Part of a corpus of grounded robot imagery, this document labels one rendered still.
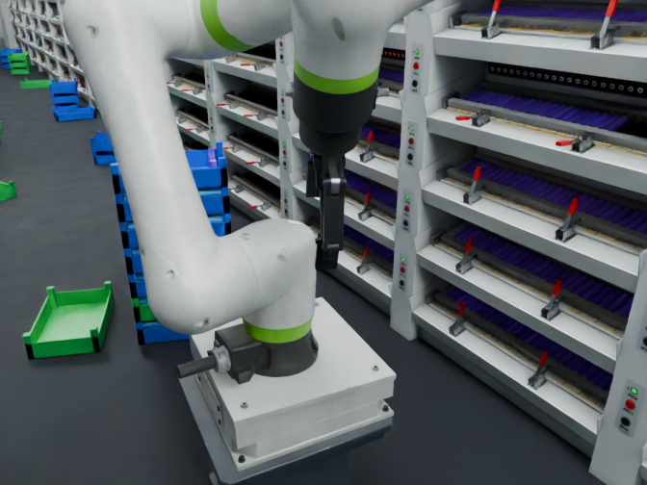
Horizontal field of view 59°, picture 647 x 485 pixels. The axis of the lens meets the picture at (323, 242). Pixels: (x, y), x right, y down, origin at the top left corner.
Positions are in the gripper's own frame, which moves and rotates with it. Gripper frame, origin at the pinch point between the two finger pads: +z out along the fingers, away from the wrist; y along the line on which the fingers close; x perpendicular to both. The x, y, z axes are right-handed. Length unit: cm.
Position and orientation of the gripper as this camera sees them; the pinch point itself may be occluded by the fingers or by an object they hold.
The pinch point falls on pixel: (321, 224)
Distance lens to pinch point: 81.7
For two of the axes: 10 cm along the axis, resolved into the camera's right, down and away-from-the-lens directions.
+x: -9.9, 0.4, -1.2
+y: -1.1, -7.8, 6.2
